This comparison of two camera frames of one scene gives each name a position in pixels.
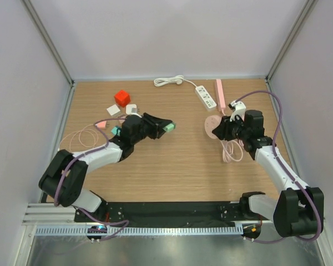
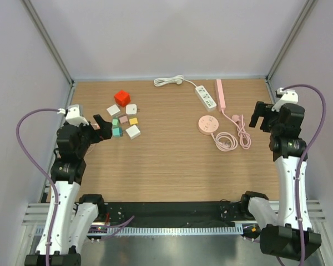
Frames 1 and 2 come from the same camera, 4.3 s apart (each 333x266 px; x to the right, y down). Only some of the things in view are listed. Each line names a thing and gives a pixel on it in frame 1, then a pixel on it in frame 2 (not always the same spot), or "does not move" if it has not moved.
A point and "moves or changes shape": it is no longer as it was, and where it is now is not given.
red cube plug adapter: [122, 98] does not move
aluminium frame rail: [48, 214] does not move
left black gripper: [156, 124] to [104, 132]
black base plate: [165, 213] does not move
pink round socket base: [211, 122] moves or changes shape
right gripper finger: [226, 129] to [262, 110]
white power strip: [207, 100] does not move
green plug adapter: [170, 127] to [115, 122]
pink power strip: [221, 97] does not move
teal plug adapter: [116, 130] does not move
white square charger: [131, 109] does not move
